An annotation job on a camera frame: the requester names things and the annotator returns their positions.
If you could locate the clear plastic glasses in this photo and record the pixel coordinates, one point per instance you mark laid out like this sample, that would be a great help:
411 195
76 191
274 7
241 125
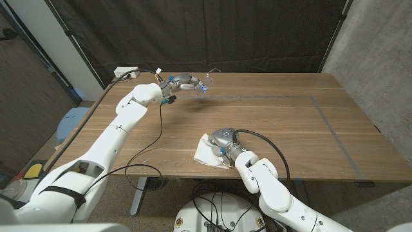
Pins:
207 80

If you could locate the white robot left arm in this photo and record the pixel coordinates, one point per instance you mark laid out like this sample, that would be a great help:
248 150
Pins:
122 122

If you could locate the light blue round stool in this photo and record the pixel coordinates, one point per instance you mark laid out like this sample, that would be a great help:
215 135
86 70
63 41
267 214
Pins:
69 124

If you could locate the white table leg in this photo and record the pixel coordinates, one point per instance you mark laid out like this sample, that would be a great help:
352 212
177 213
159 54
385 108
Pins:
139 193

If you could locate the black backdrop curtain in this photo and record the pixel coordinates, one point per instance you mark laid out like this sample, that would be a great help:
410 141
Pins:
206 32

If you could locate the white sneaker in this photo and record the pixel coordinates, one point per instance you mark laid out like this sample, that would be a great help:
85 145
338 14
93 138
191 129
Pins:
14 188

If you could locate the white power outlet box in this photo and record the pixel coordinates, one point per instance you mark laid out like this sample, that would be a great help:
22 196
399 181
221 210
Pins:
122 71

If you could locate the black round floor fan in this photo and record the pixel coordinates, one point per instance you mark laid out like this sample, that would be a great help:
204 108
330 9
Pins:
157 183

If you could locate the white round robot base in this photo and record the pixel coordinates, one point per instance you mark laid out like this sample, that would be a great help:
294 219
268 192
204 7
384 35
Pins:
187 214

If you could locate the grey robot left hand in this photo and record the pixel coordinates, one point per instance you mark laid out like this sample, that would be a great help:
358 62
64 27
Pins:
181 82

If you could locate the white tissue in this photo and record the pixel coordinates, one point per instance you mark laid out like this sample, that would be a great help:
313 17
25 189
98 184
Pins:
204 154

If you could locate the black backdrop stand pole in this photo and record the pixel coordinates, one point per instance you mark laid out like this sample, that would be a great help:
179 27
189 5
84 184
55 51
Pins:
338 25
74 42

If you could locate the yellow and black floor item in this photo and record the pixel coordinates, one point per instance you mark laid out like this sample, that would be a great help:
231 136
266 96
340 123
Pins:
33 170

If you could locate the grey table leg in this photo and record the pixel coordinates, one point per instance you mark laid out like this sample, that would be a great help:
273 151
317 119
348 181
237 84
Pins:
299 188

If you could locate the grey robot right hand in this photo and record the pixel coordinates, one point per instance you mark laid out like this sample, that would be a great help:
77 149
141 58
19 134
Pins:
227 138

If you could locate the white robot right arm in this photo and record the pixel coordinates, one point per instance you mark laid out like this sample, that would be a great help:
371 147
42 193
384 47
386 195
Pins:
273 193

